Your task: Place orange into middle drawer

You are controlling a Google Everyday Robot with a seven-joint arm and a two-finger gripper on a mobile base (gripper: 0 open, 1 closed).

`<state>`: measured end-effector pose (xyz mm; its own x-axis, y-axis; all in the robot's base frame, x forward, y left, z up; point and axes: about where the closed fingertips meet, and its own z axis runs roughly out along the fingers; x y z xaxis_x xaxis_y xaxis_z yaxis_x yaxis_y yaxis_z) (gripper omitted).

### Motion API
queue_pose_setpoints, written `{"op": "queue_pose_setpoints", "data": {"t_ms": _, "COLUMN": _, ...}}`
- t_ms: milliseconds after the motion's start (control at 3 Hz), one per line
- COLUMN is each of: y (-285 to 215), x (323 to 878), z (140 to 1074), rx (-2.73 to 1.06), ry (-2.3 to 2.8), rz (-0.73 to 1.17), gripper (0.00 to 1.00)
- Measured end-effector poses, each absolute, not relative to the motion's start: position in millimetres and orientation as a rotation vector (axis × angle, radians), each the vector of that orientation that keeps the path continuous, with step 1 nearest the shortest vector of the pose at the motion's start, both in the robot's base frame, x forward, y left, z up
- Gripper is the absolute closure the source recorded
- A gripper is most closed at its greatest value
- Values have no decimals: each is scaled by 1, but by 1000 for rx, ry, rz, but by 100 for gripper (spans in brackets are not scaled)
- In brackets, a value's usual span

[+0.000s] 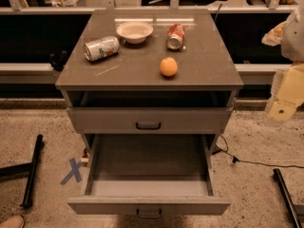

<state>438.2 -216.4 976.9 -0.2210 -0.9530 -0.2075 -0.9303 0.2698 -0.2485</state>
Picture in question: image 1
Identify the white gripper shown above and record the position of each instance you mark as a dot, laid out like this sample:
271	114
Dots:
294	40

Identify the orange fruit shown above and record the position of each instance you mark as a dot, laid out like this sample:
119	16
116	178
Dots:
168	67

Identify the grey drawer cabinet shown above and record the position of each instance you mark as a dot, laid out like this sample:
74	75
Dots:
131	78

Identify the open grey middle drawer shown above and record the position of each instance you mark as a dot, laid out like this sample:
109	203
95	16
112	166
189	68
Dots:
149	176

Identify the closed grey top drawer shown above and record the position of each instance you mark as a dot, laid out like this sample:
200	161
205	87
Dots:
96	120

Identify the black metal bar right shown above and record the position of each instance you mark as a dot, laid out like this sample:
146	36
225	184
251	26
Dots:
295	211

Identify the red soda can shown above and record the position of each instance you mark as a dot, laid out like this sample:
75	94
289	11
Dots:
175	37

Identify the white ceramic bowl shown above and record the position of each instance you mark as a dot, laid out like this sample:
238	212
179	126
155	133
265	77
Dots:
134	32

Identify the white green soda can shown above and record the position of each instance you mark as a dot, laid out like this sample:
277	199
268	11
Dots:
101	48

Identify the black clamp object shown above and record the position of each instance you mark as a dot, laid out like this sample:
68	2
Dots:
58	61

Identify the blue tape cross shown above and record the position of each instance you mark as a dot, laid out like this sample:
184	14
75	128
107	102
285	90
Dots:
74	172

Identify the black metal stand left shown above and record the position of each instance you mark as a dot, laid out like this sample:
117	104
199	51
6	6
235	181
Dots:
27	170

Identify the tan shoe tip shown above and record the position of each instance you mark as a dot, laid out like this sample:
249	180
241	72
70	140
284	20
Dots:
14	222

